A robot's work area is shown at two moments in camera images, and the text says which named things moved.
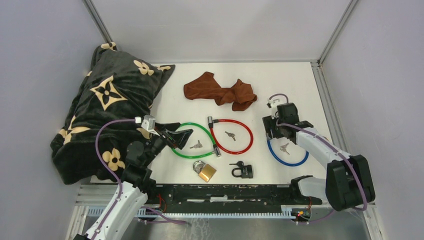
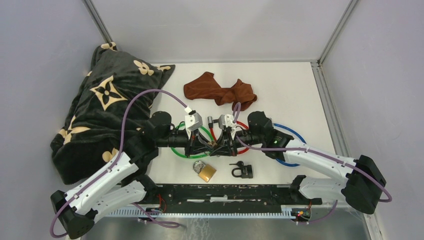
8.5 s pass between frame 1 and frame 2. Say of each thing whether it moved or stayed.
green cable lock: stayed
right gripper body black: moved
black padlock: stayed
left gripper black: moved
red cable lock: stayed
